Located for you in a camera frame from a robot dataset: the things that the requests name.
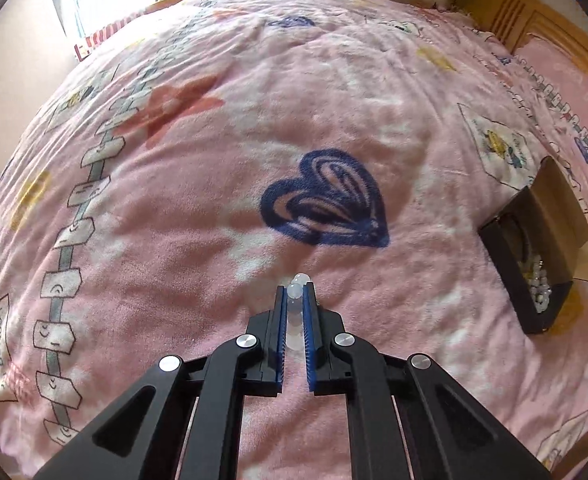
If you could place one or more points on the pink pillow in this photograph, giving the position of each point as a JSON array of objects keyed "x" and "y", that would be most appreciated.
[{"x": 567, "y": 82}]

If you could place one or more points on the wooden headboard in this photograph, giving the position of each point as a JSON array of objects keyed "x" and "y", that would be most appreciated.
[{"x": 515, "y": 22}]

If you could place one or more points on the white bead bracelet long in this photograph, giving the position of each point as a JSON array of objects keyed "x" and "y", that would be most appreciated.
[{"x": 294, "y": 297}]

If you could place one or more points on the pink patterned bed blanket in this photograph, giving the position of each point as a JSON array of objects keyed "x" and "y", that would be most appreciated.
[{"x": 211, "y": 151}]

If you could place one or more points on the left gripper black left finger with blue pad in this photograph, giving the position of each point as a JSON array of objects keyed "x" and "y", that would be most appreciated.
[{"x": 182, "y": 419}]

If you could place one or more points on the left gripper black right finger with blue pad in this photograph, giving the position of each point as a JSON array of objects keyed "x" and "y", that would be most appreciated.
[{"x": 407, "y": 418}]

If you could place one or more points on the black cardboard jewelry box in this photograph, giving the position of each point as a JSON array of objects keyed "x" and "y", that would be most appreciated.
[{"x": 538, "y": 243}]

